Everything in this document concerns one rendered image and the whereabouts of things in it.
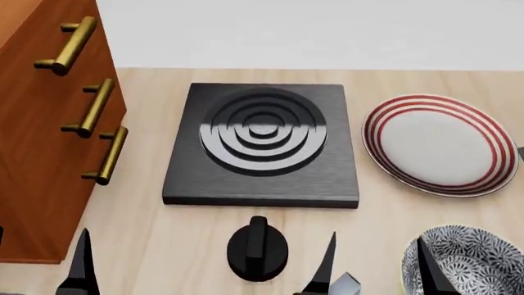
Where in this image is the orange wooden drawer cabinet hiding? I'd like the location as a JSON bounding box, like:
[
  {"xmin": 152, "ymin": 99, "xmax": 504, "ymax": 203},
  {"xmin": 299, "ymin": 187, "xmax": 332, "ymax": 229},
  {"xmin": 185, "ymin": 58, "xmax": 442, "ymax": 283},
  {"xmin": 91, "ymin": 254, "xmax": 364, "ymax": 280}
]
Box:
[{"xmin": 0, "ymin": 0, "xmax": 128, "ymax": 265}]

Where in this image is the black white patterned bowl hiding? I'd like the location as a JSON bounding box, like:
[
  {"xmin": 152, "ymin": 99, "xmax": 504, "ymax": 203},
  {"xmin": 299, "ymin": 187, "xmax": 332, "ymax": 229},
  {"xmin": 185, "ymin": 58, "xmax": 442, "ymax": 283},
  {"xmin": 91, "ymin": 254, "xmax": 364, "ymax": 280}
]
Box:
[{"xmin": 400, "ymin": 225, "xmax": 524, "ymax": 295}]

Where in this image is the black stove knob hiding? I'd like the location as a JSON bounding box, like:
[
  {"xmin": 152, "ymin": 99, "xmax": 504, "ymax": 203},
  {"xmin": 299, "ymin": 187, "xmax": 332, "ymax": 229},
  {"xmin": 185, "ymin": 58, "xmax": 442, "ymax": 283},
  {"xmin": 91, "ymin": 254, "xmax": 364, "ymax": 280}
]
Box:
[{"xmin": 226, "ymin": 215, "xmax": 290, "ymax": 283}]

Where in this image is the silver grey box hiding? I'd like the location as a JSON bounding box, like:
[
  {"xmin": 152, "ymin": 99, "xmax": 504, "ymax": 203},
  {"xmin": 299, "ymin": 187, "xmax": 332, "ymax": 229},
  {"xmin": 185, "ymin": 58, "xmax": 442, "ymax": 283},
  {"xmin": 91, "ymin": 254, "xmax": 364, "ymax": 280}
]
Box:
[{"xmin": 329, "ymin": 270, "xmax": 364, "ymax": 295}]

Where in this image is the long brass drawer handle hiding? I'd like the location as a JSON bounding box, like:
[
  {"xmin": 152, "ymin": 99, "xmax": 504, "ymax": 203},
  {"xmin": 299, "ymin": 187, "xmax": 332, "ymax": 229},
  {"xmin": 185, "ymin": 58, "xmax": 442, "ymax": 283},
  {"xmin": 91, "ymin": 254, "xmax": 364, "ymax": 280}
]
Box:
[
  {"xmin": 80, "ymin": 125, "xmax": 129, "ymax": 187},
  {"xmin": 33, "ymin": 15, "xmax": 98, "ymax": 77},
  {"xmin": 61, "ymin": 77, "xmax": 116, "ymax": 139}
]

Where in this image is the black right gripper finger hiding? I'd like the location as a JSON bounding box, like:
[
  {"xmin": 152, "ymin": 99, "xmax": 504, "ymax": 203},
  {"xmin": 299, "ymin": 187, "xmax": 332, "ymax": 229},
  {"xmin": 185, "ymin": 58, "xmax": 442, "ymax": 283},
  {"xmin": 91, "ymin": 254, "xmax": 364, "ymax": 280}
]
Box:
[
  {"xmin": 416, "ymin": 236, "xmax": 459, "ymax": 295},
  {"xmin": 292, "ymin": 231, "xmax": 337, "ymax": 295}
]

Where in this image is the white red-striped plate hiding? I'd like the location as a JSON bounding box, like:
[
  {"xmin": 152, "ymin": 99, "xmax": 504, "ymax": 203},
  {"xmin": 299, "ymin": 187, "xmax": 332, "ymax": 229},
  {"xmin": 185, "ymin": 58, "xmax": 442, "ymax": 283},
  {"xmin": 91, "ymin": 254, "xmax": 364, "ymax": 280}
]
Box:
[{"xmin": 361, "ymin": 93, "xmax": 520, "ymax": 199}]

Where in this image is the black square stove burner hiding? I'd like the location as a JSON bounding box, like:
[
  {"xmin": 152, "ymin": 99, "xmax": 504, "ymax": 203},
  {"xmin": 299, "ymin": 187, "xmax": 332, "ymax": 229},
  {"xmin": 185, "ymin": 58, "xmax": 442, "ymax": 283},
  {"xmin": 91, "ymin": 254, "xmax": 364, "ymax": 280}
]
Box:
[{"xmin": 162, "ymin": 81, "xmax": 360, "ymax": 211}]

